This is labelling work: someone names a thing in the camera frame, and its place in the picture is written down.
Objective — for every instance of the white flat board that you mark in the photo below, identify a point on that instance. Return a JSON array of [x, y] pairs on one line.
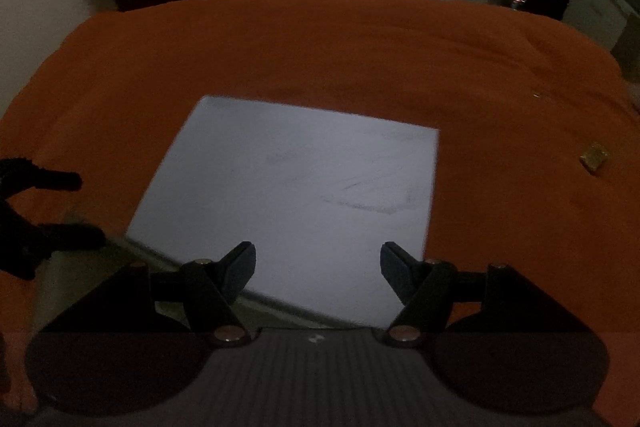
[[300, 197]]

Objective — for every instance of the white cabinet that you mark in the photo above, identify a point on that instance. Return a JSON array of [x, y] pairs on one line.
[[597, 4]]

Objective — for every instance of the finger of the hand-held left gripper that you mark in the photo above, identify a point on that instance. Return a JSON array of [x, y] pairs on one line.
[[75, 238], [47, 179]]

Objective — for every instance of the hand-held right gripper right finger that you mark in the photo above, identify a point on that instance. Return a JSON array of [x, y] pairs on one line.
[[395, 268]]

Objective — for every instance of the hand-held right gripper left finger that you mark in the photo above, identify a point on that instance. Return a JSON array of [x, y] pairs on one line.
[[241, 268]]

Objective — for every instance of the orange blanket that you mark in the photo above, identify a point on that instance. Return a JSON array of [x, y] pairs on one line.
[[350, 47]]

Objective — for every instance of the small tan block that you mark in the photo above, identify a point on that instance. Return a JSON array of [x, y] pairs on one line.
[[595, 157]]

